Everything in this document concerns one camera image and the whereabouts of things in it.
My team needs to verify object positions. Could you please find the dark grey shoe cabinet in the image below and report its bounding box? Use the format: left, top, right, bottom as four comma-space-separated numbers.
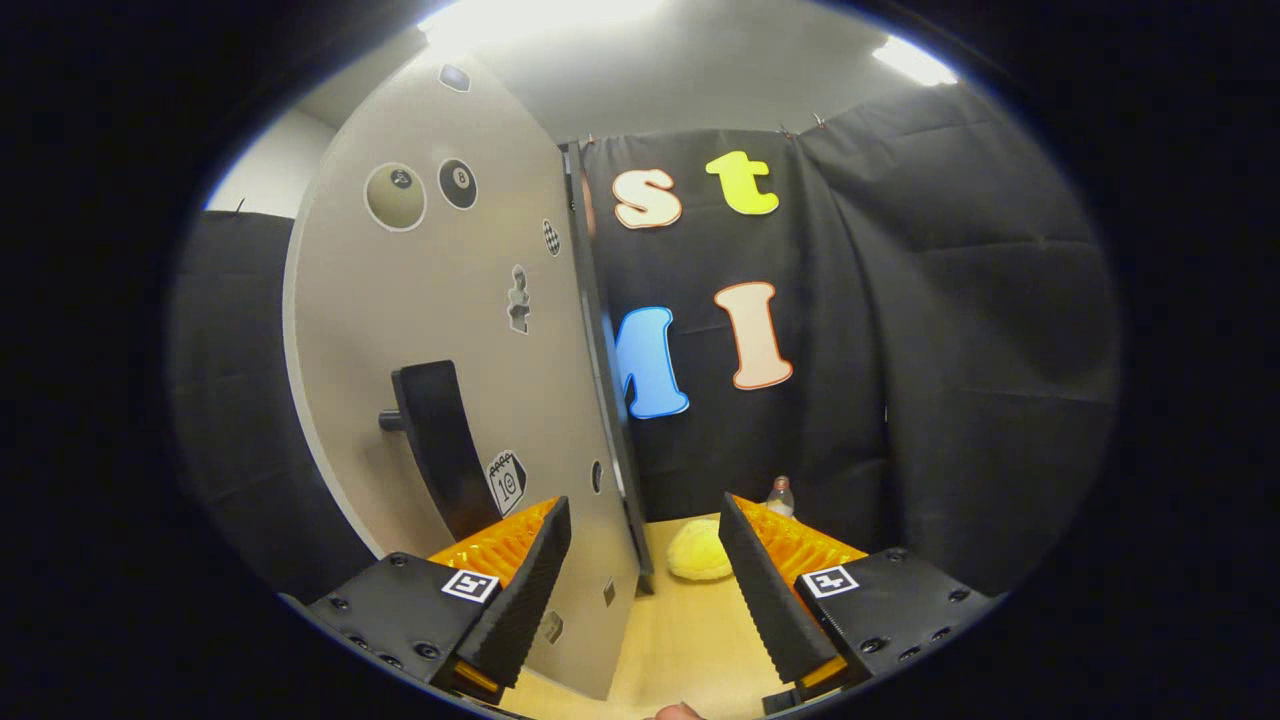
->
560, 140, 656, 596

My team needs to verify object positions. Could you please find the yellow plush toy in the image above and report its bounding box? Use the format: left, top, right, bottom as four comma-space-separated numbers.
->
666, 517, 736, 582

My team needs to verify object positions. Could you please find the black door handle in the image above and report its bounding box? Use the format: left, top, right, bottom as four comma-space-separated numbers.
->
378, 360, 501, 541

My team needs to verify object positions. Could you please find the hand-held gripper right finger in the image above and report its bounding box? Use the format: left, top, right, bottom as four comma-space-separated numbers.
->
717, 492, 1001, 706

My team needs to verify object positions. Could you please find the large ceiling light panel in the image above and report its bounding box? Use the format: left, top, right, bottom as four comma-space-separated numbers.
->
418, 0, 666, 51

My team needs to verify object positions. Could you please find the beige shoe cabinet door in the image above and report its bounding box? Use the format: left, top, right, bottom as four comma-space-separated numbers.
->
283, 50, 641, 701

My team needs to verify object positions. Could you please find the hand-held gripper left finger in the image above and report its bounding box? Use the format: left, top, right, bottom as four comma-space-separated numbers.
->
285, 495, 573, 706

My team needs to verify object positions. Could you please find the black backdrop cloth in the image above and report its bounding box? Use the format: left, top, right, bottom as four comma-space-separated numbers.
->
170, 80, 1121, 601

